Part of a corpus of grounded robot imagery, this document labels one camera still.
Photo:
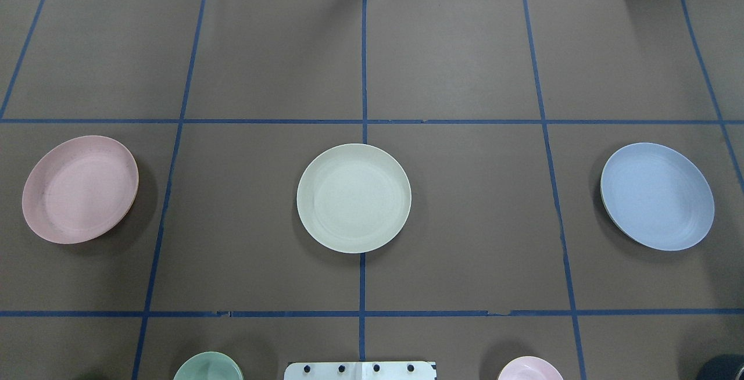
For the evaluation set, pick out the dark blue pot with lid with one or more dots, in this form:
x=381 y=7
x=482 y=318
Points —
x=724 y=366

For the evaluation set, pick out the white camera pole base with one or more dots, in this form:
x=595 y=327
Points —
x=362 y=370

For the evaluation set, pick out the beige plate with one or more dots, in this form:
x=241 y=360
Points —
x=354 y=198

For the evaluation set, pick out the green bowl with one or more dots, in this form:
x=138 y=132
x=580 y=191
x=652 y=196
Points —
x=209 y=365

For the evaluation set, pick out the light blue plate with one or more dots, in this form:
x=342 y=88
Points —
x=657 y=197

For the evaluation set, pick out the pink plate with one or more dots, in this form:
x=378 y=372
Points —
x=80 y=190

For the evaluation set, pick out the pink bowl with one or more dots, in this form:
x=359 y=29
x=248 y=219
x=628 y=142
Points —
x=529 y=367

